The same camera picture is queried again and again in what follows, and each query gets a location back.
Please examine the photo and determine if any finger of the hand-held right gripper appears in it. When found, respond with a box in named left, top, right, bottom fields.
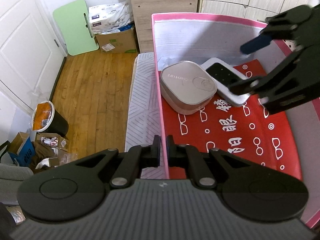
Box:
left=241, top=5, right=314, bottom=55
left=229, top=46, right=320, bottom=115

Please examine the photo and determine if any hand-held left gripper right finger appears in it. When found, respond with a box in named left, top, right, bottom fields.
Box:
left=166, top=135, right=253, bottom=190

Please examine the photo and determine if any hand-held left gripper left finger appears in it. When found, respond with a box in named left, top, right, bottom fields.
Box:
left=75, top=135, right=162, bottom=189

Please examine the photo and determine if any white portable router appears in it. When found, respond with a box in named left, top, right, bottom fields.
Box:
left=201, top=57, right=253, bottom=108

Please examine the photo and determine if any pink cardboard box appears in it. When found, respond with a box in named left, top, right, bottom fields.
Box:
left=151, top=12, right=320, bottom=230

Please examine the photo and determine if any grey striped bedsheet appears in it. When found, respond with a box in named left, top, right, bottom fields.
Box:
left=124, top=52, right=167, bottom=179

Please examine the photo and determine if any rose gold square case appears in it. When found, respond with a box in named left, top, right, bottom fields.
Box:
left=160, top=61, right=218, bottom=115

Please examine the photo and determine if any clear plastic bag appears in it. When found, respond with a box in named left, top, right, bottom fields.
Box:
left=54, top=149, right=77, bottom=167

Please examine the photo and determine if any black trash bin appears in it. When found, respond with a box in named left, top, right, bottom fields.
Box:
left=31, top=100, right=69, bottom=138

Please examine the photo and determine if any wooden cabinet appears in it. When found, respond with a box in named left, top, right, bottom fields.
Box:
left=127, top=0, right=199, bottom=53

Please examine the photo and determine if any brown cardboard box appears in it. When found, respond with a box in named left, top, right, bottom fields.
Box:
left=95, top=27, right=139, bottom=54

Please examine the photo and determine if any orange plastic bag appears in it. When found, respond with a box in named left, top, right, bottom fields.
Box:
left=32, top=101, right=55, bottom=132

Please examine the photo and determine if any black door draft strip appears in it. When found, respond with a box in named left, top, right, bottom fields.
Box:
left=49, top=56, right=67, bottom=102

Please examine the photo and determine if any blue cardboard box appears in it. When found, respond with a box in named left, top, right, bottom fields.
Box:
left=6, top=131, right=35, bottom=167

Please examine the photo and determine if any white tissue roll pack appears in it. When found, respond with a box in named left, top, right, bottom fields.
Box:
left=88, top=1, right=135, bottom=34

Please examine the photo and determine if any green folding table board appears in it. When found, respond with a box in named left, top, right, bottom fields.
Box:
left=52, top=0, right=99, bottom=56

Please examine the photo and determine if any white door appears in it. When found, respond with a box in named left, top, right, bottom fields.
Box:
left=0, top=0, right=67, bottom=105

